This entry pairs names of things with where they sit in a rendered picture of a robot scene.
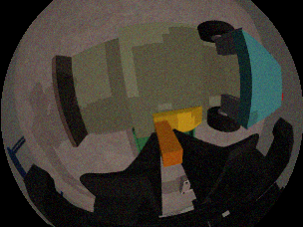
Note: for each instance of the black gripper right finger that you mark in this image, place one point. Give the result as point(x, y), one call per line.
point(205, 163)

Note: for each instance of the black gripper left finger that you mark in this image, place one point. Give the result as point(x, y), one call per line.
point(141, 179)

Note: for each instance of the yellow wheel chock with orange handle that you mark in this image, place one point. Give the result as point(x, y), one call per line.
point(182, 119)

